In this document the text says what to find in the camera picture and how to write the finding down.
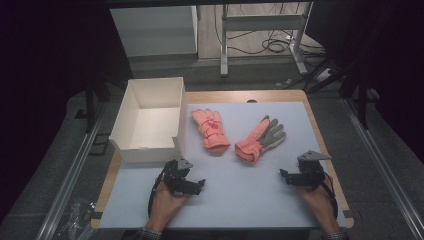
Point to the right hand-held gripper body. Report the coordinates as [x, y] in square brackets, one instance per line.
[310, 171]

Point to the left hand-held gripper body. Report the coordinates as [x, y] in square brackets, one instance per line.
[176, 176]

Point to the pink glove with grey palm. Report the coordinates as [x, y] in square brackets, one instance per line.
[256, 140]

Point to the pink glove with red print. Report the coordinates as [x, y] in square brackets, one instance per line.
[210, 130]

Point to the white cardboard box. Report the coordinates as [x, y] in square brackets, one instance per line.
[150, 123]

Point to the person's left hand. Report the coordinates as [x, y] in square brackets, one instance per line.
[165, 206]

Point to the person's right hand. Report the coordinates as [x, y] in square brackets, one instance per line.
[318, 205]

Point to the light blue table mat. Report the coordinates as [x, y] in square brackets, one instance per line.
[240, 193]

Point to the black tape piece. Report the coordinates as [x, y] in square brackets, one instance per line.
[348, 213]
[96, 215]

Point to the black stand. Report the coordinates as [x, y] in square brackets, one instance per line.
[90, 103]
[363, 106]

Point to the white power strip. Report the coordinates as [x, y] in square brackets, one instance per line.
[322, 75]

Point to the clear plastic bag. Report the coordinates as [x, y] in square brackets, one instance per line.
[75, 220]

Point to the white cabinet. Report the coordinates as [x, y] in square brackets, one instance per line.
[153, 30]

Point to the metal floor rail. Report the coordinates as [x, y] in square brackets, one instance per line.
[71, 173]
[383, 166]

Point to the white metal desk frame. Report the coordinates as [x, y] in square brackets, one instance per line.
[263, 22]

